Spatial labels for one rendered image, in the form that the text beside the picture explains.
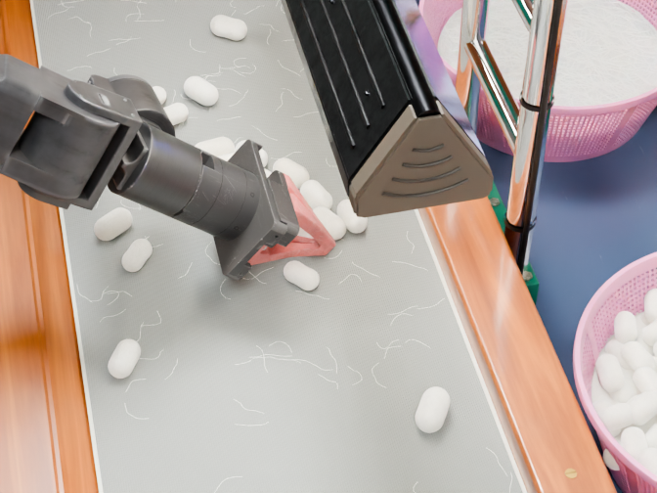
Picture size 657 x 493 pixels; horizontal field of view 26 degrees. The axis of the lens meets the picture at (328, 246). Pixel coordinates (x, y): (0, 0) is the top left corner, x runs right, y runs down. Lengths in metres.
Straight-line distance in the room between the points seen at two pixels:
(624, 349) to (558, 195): 0.25
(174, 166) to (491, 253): 0.27
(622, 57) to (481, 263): 0.35
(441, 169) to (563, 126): 0.55
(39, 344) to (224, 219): 0.17
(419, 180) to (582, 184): 0.59
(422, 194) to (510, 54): 0.62
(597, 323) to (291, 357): 0.24
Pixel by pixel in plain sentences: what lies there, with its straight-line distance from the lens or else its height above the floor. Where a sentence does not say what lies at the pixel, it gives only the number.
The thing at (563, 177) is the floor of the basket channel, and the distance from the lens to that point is 1.36.
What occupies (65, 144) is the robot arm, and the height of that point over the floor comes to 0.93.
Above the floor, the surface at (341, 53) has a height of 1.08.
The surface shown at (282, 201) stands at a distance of 1.10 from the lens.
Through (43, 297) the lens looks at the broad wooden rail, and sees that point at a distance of 1.15.
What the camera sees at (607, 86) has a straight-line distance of 1.37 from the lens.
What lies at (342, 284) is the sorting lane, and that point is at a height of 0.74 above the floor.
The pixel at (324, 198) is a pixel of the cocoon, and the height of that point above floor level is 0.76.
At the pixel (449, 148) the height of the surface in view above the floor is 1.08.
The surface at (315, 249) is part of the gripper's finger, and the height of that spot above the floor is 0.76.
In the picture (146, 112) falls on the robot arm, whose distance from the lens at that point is 1.10.
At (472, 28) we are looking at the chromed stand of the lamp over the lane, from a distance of 1.22.
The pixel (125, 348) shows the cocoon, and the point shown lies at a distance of 1.10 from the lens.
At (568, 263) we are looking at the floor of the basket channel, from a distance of 1.28.
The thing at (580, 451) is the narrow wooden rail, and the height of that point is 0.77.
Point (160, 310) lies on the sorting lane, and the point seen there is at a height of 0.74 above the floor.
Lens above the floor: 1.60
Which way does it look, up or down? 46 degrees down
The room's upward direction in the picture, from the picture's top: straight up
